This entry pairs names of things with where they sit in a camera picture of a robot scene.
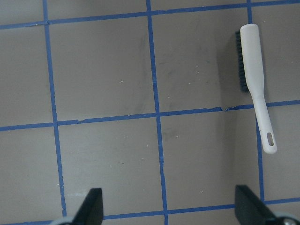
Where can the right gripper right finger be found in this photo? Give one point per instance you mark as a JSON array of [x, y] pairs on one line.
[[250, 210]]

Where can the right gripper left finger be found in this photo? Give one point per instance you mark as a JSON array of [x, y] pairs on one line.
[[91, 211]]

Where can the beige hand brush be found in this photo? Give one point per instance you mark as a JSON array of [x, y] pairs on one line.
[[251, 76]]

